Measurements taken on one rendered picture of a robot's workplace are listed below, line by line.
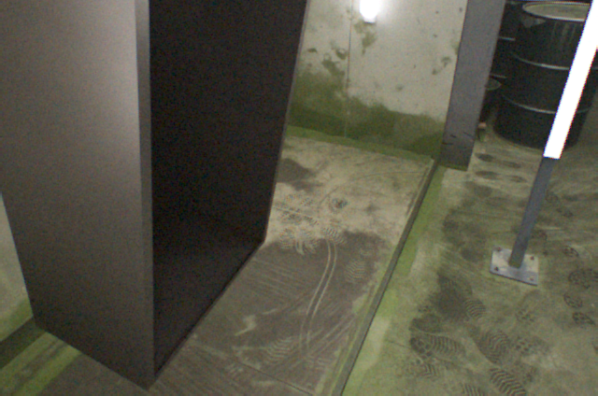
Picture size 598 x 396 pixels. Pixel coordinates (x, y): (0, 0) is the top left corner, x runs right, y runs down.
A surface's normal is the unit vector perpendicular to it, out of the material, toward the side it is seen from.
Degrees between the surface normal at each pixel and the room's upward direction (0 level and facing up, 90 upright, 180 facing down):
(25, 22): 90
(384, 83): 90
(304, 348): 0
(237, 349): 0
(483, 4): 90
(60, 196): 90
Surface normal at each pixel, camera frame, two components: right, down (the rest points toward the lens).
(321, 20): -0.43, 0.46
